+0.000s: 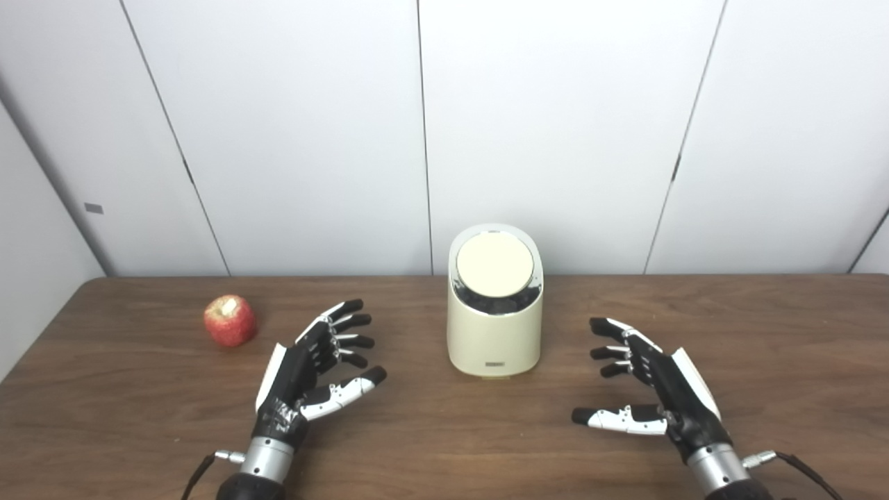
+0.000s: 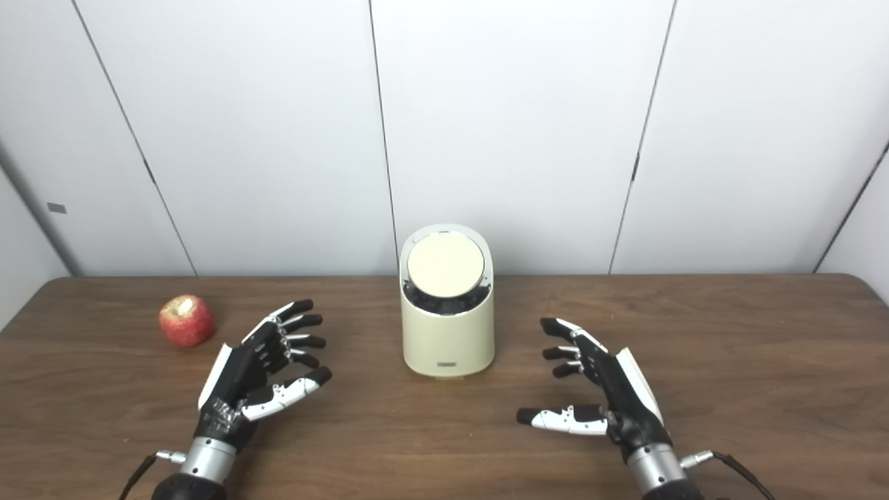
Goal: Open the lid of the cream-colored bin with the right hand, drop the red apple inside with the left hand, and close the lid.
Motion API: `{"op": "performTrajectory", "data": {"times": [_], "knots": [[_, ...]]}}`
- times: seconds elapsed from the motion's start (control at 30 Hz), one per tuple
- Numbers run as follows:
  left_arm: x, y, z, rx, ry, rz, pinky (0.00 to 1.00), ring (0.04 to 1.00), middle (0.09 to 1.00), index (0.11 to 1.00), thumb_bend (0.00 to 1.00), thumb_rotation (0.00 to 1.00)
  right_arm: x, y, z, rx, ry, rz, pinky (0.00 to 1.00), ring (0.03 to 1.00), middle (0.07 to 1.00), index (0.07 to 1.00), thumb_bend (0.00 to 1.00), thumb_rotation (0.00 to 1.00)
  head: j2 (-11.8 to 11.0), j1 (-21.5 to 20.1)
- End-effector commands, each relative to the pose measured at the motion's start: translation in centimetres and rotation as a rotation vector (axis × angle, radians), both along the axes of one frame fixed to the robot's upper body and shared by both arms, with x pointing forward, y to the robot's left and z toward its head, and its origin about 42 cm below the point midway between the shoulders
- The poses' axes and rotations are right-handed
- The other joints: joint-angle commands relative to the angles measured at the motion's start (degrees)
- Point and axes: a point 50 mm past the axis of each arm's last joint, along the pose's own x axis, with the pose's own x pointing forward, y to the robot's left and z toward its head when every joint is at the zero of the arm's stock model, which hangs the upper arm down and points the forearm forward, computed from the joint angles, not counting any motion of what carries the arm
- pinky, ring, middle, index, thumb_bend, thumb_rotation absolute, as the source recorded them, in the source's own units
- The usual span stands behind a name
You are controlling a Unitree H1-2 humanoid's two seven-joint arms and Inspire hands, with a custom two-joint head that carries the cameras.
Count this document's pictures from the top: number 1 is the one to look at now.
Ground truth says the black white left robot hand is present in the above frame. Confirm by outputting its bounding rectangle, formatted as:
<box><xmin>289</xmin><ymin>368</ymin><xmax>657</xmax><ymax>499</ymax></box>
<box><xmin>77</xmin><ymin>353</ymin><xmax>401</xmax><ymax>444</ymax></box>
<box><xmin>251</xmin><ymin>299</ymin><xmax>388</xmax><ymax>449</ymax></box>

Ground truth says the cream-colored bin body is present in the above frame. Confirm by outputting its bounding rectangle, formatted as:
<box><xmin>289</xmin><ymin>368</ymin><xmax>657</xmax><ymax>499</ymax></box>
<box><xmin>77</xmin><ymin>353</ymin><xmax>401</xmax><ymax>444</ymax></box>
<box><xmin>447</xmin><ymin>224</ymin><xmax>544</xmax><ymax>379</ymax></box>

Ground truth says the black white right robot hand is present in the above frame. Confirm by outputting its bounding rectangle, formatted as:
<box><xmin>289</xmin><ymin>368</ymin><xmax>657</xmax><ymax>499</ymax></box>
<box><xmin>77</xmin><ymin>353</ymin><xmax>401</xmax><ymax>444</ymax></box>
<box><xmin>572</xmin><ymin>317</ymin><xmax>733</xmax><ymax>463</ymax></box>

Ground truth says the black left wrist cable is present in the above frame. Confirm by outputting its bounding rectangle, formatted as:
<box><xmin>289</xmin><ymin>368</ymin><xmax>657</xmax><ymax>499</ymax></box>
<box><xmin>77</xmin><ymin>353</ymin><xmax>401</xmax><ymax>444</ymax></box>
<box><xmin>182</xmin><ymin>450</ymin><xmax>247</xmax><ymax>500</ymax></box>

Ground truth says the red apple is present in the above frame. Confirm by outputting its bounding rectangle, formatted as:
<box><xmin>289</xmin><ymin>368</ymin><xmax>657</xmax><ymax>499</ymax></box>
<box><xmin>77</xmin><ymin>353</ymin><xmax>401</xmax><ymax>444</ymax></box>
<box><xmin>203</xmin><ymin>294</ymin><xmax>258</xmax><ymax>348</ymax></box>

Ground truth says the round cream bin lid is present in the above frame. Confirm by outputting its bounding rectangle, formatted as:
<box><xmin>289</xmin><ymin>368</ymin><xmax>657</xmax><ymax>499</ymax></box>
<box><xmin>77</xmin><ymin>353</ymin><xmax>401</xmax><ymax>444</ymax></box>
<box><xmin>456</xmin><ymin>231</ymin><xmax>535</xmax><ymax>292</ymax></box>

